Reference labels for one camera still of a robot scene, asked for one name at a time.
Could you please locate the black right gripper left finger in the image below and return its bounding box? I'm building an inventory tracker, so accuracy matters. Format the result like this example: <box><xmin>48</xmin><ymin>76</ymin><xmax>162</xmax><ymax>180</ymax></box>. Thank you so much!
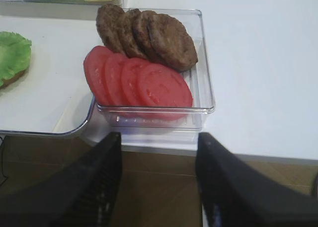
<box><xmin>0</xmin><ymin>132</ymin><xmax>122</xmax><ymax>227</ymax></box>

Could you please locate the green lettuce leaf on bun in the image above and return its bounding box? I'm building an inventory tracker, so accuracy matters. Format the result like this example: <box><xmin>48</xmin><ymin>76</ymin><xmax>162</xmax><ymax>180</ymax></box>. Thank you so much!
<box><xmin>0</xmin><ymin>31</ymin><xmax>33</xmax><ymax>87</ymax></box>

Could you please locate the metal tray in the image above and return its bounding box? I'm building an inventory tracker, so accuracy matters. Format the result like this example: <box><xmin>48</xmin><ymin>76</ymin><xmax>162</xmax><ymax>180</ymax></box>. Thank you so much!
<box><xmin>0</xmin><ymin>15</ymin><xmax>99</xmax><ymax>137</ymax></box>

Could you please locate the clear patty and tomato container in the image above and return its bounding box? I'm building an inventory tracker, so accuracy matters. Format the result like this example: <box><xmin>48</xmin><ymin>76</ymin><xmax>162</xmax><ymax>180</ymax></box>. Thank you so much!
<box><xmin>96</xmin><ymin>9</ymin><xmax>215</xmax><ymax>132</ymax></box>

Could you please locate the brown burger patty leftmost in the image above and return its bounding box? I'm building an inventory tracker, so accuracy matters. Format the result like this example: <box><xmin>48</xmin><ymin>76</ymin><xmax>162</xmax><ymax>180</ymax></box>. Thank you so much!
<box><xmin>96</xmin><ymin>4</ymin><xmax>126</xmax><ymax>55</ymax></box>

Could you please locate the brown burger patty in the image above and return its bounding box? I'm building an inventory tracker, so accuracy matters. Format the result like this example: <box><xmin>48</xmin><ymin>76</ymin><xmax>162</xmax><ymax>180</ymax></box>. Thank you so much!
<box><xmin>147</xmin><ymin>14</ymin><xmax>198</xmax><ymax>72</ymax></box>
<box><xmin>96</xmin><ymin>4</ymin><xmax>126</xmax><ymax>55</ymax></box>
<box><xmin>117</xmin><ymin>9</ymin><xmax>148</xmax><ymax>60</ymax></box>
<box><xmin>132</xmin><ymin>10</ymin><xmax>166</xmax><ymax>65</ymax></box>

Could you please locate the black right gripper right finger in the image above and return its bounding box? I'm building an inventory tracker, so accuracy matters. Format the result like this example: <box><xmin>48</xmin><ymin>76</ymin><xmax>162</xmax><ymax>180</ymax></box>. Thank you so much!
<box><xmin>195</xmin><ymin>133</ymin><xmax>318</xmax><ymax>227</ymax></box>

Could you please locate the red tomato slice front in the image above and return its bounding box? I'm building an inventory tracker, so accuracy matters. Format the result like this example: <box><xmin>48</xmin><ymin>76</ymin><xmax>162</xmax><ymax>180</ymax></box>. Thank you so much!
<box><xmin>136</xmin><ymin>64</ymin><xmax>193</xmax><ymax>108</ymax></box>

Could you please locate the brown burger patty front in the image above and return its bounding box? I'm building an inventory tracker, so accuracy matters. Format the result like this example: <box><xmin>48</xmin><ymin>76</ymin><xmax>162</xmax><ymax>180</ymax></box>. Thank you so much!
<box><xmin>147</xmin><ymin>14</ymin><xmax>198</xmax><ymax>72</ymax></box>

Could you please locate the bottom burger bun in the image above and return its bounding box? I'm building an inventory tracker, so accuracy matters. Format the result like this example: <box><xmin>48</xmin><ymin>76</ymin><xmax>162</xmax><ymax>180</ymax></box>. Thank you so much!
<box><xmin>0</xmin><ymin>64</ymin><xmax>30</xmax><ymax>89</ymax></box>

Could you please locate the red tomato slice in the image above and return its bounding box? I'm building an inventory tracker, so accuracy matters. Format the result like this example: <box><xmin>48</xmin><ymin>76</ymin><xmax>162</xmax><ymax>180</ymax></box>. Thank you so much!
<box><xmin>83</xmin><ymin>46</ymin><xmax>112</xmax><ymax>106</ymax></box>
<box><xmin>136</xmin><ymin>64</ymin><xmax>193</xmax><ymax>108</ymax></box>
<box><xmin>121</xmin><ymin>58</ymin><xmax>149</xmax><ymax>106</ymax></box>
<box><xmin>104</xmin><ymin>53</ymin><xmax>127</xmax><ymax>106</ymax></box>

